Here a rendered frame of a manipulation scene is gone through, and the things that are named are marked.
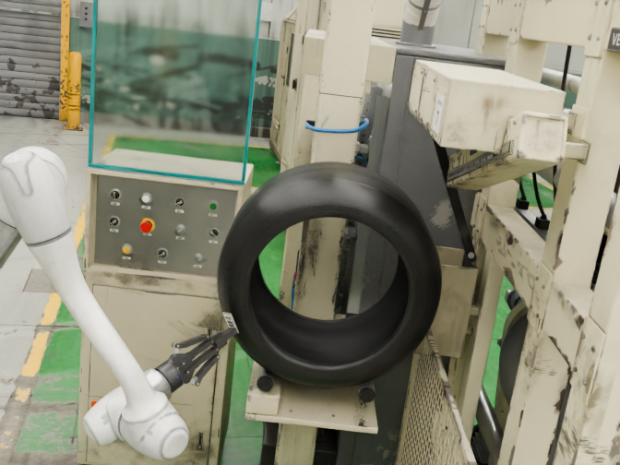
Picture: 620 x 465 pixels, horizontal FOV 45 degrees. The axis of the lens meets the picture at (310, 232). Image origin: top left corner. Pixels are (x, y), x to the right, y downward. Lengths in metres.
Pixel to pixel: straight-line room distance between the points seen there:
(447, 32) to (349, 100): 9.48
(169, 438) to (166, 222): 1.22
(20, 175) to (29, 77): 9.49
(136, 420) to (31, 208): 0.50
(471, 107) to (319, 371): 0.82
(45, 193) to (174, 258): 1.22
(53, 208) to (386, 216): 0.79
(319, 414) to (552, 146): 1.02
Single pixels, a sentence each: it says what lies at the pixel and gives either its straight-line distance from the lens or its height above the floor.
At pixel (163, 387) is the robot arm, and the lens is 1.88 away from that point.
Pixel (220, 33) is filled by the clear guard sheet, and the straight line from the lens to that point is 2.59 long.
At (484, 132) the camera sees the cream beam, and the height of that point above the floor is 1.68.
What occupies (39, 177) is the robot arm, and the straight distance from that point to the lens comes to 1.62.
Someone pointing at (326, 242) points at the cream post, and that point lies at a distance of 2.30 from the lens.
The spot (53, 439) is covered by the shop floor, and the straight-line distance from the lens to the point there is 3.50.
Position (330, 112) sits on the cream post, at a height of 1.60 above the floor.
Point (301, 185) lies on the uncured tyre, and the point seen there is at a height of 1.46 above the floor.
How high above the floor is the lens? 1.89
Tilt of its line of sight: 17 degrees down
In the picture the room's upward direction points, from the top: 7 degrees clockwise
